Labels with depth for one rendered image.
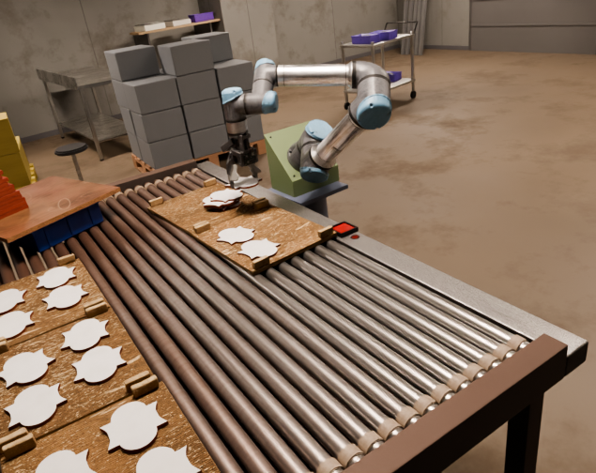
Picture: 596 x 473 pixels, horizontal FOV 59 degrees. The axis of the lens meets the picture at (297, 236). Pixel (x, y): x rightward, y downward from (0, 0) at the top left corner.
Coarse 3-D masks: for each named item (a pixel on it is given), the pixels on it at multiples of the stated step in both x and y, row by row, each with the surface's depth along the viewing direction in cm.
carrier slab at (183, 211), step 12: (192, 192) 233; (204, 192) 232; (168, 204) 225; (180, 204) 223; (192, 204) 221; (204, 204) 220; (168, 216) 212; (180, 216) 211; (192, 216) 209; (204, 216) 208; (216, 216) 206; (228, 216) 205; (180, 228) 202; (192, 228) 199
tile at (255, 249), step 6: (252, 240) 181; (258, 240) 181; (264, 240) 180; (246, 246) 178; (252, 246) 177; (258, 246) 177; (264, 246) 176; (270, 246) 176; (276, 246) 176; (240, 252) 174; (246, 252) 174; (252, 252) 173; (258, 252) 173; (264, 252) 172; (270, 252) 171; (276, 252) 172; (252, 258) 170
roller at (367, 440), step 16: (112, 208) 239; (128, 224) 221; (160, 256) 190; (176, 256) 183; (192, 272) 171; (208, 288) 161; (224, 304) 152; (240, 320) 144; (256, 336) 136; (272, 352) 130; (288, 368) 124; (304, 384) 119; (320, 400) 114; (336, 400) 113; (336, 416) 109; (352, 416) 108; (352, 432) 105; (368, 432) 103; (368, 448) 101
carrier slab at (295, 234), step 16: (272, 208) 206; (224, 224) 198; (240, 224) 196; (256, 224) 195; (272, 224) 193; (288, 224) 191; (304, 224) 189; (208, 240) 187; (272, 240) 181; (288, 240) 180; (304, 240) 178; (320, 240) 177; (224, 256) 177; (240, 256) 174; (272, 256) 171; (288, 256) 171; (256, 272) 164
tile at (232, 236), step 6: (234, 228) 192; (240, 228) 191; (222, 234) 189; (228, 234) 188; (234, 234) 188; (240, 234) 187; (246, 234) 186; (252, 234) 186; (216, 240) 185; (222, 240) 184; (228, 240) 184; (234, 240) 183; (240, 240) 182; (246, 240) 182
